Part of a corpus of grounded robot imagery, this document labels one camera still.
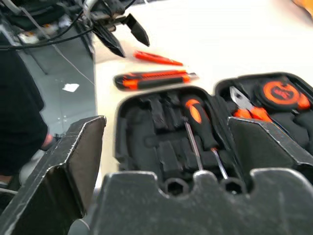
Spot blurred orange object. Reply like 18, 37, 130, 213
292, 0, 313, 14

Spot black orange tape measure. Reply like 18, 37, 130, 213
253, 78, 312, 113

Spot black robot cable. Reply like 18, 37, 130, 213
0, 9, 94, 50

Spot white paper scrap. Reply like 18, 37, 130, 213
62, 82, 80, 93

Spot slim steel shaft screwdriver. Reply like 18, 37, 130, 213
182, 117, 204, 171

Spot orange handled steel pliers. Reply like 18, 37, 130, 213
228, 85, 272, 122

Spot orange black handled screwdriver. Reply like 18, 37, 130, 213
180, 95, 229, 180

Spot black plastic tool case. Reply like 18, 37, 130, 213
113, 71, 313, 188

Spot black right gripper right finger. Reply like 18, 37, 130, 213
227, 116, 313, 186

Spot person in black clothes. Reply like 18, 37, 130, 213
0, 36, 57, 177

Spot orange tester pen screwdriver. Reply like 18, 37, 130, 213
133, 50, 184, 67

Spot orange black utility knife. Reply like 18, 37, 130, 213
113, 69, 200, 92

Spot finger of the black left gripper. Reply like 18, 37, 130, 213
121, 13, 151, 47
93, 25, 127, 59

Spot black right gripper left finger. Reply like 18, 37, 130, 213
0, 115, 107, 235

